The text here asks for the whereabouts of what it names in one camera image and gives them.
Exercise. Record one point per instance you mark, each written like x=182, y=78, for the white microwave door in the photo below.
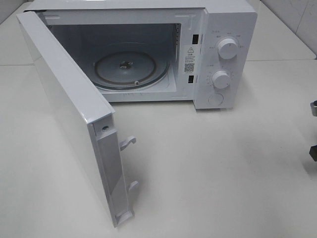
x=83, y=114

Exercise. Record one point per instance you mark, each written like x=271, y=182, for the white upper microwave knob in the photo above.
x=227, y=48

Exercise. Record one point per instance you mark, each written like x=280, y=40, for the white microwave knob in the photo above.
x=227, y=48
x=221, y=79

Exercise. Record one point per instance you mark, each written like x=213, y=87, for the white microwave oven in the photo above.
x=86, y=27

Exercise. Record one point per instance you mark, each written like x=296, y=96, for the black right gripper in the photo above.
x=313, y=152

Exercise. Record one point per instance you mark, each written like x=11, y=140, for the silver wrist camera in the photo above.
x=314, y=108

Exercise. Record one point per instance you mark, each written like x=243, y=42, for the white warning label sticker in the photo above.
x=190, y=56

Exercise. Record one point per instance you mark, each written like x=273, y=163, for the round white door button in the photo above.
x=215, y=100

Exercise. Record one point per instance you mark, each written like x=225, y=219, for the white lower microwave knob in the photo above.
x=221, y=79

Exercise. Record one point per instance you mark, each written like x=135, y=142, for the glass microwave turntable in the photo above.
x=127, y=66

